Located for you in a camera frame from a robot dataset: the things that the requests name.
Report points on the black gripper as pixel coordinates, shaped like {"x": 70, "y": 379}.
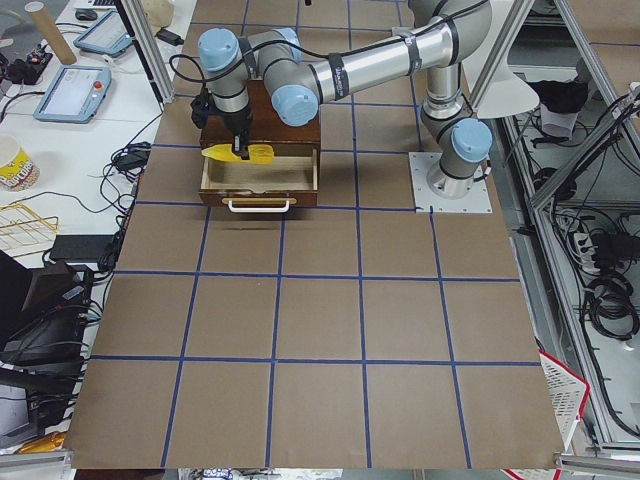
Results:
{"x": 235, "y": 121}

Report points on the yellow plastic corn cob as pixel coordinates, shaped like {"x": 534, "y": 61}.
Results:
{"x": 260, "y": 154}

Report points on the wooden drawer with white handle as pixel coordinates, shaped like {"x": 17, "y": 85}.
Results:
{"x": 290, "y": 180}

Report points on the dark wooden drawer cabinet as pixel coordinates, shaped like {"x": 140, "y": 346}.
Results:
{"x": 266, "y": 126}

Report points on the black power adapter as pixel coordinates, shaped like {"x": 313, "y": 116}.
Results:
{"x": 169, "y": 37}

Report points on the blue teach pendant near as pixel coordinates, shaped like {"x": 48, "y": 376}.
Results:
{"x": 74, "y": 95}

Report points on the blue teach pendant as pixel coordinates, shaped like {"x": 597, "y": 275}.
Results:
{"x": 106, "y": 36}
{"x": 74, "y": 95}

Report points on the blue teach pendant far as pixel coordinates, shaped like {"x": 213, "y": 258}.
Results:
{"x": 106, "y": 36}

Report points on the cardboard tube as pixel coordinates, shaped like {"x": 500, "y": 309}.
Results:
{"x": 45, "y": 23}

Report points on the yellow popcorn paper cup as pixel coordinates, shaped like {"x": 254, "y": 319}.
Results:
{"x": 18, "y": 172}

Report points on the white red plastic basket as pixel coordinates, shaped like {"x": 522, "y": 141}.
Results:
{"x": 568, "y": 393}

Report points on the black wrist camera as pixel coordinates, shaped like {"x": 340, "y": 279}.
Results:
{"x": 200, "y": 110}

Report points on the aluminium frame post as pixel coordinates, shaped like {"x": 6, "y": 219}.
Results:
{"x": 137, "y": 26}

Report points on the gold wire rack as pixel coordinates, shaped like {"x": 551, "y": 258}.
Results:
{"x": 24, "y": 232}

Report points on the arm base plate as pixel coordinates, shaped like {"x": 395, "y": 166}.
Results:
{"x": 434, "y": 192}

